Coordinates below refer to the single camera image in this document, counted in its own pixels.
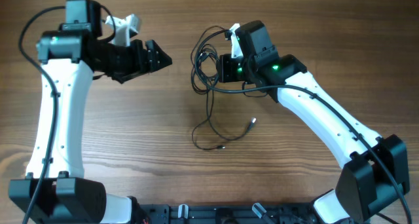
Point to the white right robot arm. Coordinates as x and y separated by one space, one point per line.
374 169

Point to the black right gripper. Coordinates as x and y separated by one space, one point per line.
226 68

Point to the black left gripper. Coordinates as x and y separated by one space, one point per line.
137 66

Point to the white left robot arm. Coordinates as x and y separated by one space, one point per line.
84 48

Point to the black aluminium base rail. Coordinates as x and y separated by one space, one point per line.
185 214

